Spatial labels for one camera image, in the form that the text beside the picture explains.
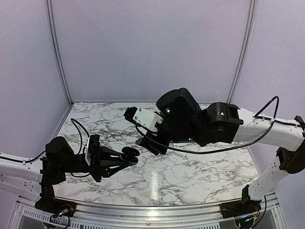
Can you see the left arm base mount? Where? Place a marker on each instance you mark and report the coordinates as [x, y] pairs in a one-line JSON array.
[[57, 207]]

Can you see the right aluminium frame post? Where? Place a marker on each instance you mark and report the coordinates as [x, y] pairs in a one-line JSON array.
[[243, 52]]

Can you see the black earbud charging case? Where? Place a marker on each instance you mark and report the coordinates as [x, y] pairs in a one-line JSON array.
[[129, 155]]

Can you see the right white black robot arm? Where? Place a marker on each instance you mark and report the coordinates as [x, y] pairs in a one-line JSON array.
[[180, 119]]

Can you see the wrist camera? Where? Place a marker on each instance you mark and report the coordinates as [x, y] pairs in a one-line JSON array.
[[92, 147], [144, 118]]

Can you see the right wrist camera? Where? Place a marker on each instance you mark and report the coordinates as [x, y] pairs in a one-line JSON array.
[[144, 118]]

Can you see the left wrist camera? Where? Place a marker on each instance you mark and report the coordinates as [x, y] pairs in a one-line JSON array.
[[92, 147]]

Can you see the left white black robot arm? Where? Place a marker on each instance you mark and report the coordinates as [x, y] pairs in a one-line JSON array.
[[34, 179]]

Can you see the front aluminium rail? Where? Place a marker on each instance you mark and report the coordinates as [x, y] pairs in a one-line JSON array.
[[102, 216]]

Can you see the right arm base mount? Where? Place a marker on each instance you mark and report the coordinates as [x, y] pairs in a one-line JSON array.
[[236, 208]]

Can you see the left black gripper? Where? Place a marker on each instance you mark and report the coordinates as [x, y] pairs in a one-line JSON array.
[[106, 161]]

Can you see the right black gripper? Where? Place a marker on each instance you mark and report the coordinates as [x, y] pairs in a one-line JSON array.
[[153, 146]]

